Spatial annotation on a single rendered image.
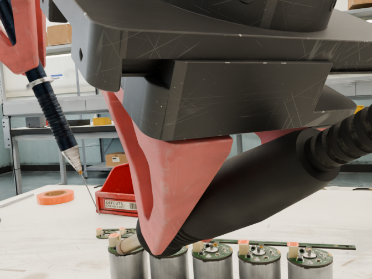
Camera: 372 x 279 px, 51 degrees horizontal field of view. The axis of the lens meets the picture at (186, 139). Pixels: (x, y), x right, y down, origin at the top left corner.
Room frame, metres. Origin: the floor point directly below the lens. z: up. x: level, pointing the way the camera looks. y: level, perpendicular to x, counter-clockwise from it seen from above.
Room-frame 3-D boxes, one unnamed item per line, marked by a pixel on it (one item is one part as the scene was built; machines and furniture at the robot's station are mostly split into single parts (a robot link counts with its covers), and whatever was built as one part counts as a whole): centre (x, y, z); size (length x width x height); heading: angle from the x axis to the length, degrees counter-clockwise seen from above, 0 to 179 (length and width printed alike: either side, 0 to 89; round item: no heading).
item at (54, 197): (0.63, 0.22, 0.76); 0.06 x 0.06 x 0.01
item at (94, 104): (2.91, 0.82, 0.90); 1.30 x 0.06 x 0.12; 71
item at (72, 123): (3.11, 0.91, 0.77); 0.24 x 0.16 x 0.04; 66
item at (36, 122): (3.21, 1.23, 0.80); 0.15 x 0.12 x 0.10; 1
